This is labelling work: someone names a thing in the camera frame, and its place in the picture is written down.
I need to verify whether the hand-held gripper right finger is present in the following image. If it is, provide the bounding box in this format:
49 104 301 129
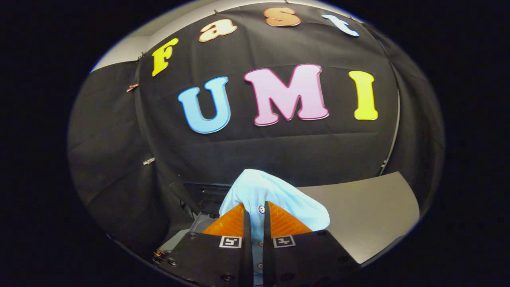
263 201 361 287

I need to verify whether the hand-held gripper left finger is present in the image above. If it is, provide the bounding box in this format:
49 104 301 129
153 203 254 287

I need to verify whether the light blue shirt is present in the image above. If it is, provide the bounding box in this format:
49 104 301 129
218 169 331 287

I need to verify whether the black backdrop cloth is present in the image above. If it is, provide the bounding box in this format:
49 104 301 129
68 2 446 256

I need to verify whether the white frame pole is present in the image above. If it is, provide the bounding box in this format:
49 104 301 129
379 88 400 176

